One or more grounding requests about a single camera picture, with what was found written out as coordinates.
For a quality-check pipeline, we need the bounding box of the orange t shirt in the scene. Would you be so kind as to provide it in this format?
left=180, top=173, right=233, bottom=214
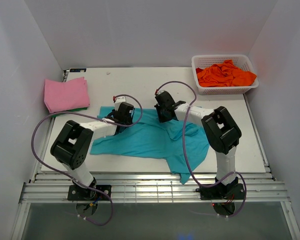
left=195, top=59, right=257, bottom=88

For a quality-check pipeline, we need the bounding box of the teal t shirt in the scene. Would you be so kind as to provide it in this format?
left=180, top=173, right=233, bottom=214
left=90, top=108, right=210, bottom=184

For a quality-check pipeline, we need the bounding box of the folded green t shirt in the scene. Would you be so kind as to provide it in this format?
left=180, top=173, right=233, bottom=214
left=50, top=107, right=88, bottom=118

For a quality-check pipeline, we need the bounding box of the aluminium rail frame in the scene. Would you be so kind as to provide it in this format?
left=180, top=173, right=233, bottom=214
left=11, top=117, right=300, bottom=240

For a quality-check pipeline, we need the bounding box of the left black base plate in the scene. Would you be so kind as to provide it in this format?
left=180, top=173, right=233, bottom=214
left=67, top=184, right=112, bottom=202

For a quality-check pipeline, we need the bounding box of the blue label sticker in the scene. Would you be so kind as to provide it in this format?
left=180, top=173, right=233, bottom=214
left=69, top=68, right=87, bottom=73

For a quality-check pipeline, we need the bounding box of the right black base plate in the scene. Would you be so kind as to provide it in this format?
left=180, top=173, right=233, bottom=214
left=195, top=183, right=246, bottom=201

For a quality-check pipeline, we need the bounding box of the folded pink t shirt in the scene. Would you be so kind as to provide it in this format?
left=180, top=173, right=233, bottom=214
left=44, top=76, right=90, bottom=114

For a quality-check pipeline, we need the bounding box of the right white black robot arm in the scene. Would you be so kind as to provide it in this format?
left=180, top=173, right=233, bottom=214
left=154, top=90, right=243, bottom=200

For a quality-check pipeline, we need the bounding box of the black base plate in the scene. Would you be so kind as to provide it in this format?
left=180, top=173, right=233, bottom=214
left=67, top=184, right=112, bottom=202
left=195, top=183, right=246, bottom=201

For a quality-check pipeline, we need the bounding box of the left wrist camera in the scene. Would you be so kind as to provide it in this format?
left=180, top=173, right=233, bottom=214
left=113, top=96, right=127, bottom=111

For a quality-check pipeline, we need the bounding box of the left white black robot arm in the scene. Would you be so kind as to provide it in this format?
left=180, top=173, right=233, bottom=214
left=50, top=101, right=135, bottom=200

